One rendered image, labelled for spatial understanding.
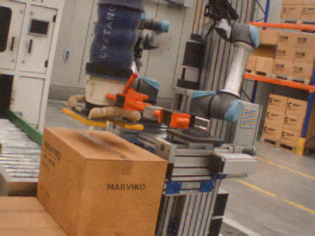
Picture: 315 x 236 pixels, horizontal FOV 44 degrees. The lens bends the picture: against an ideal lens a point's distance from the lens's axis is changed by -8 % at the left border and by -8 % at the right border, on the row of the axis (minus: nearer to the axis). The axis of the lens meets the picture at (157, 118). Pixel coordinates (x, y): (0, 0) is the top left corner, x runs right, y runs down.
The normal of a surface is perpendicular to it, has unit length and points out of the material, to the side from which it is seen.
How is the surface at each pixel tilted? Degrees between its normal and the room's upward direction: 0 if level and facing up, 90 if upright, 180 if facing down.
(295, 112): 93
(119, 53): 75
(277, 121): 93
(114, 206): 90
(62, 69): 90
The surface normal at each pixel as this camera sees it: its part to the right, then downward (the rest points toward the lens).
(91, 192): 0.54, 0.20
